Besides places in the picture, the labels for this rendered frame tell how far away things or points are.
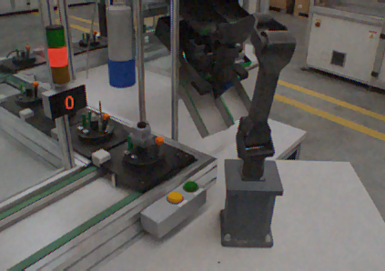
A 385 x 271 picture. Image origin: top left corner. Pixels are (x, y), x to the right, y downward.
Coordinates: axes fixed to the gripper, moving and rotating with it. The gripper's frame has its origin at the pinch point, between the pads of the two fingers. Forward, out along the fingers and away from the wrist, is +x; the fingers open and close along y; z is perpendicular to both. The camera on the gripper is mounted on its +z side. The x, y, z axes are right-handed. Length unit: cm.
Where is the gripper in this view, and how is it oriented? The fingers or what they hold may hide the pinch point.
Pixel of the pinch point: (217, 90)
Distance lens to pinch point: 118.7
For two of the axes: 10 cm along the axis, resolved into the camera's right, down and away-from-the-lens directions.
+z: -5.6, -6.8, 4.8
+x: -1.3, 6.4, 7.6
